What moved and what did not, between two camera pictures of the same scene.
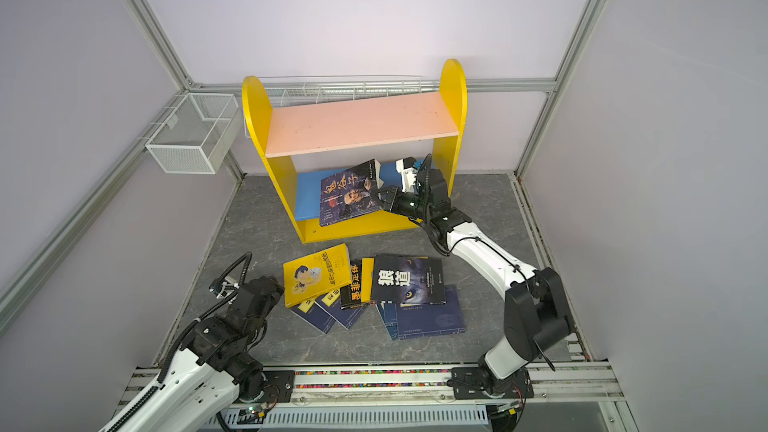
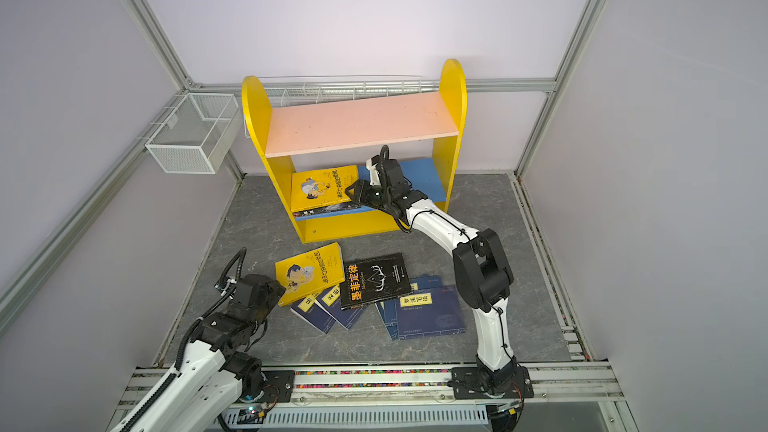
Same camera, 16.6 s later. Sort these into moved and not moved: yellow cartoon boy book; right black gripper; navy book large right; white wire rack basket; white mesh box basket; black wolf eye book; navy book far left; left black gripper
Moved: black wolf eye book; right black gripper
Not moved: navy book large right; navy book far left; left black gripper; yellow cartoon boy book; white wire rack basket; white mesh box basket
